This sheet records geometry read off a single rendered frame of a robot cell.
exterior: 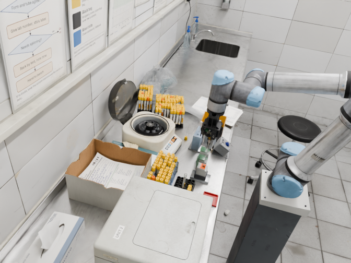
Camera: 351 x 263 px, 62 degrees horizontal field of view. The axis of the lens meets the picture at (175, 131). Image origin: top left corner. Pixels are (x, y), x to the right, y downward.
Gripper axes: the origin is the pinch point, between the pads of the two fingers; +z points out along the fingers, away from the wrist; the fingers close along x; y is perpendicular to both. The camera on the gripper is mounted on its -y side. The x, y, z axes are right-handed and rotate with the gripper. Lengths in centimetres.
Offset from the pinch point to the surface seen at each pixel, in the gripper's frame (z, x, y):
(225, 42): 21, -23, -206
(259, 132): 108, 38, -191
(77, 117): -5, -57, 12
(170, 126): 8.9, -22.9, -18.2
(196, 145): 16.3, -7.3, -18.2
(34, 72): -35, -55, 34
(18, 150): -13, -55, 47
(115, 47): -26, -55, -21
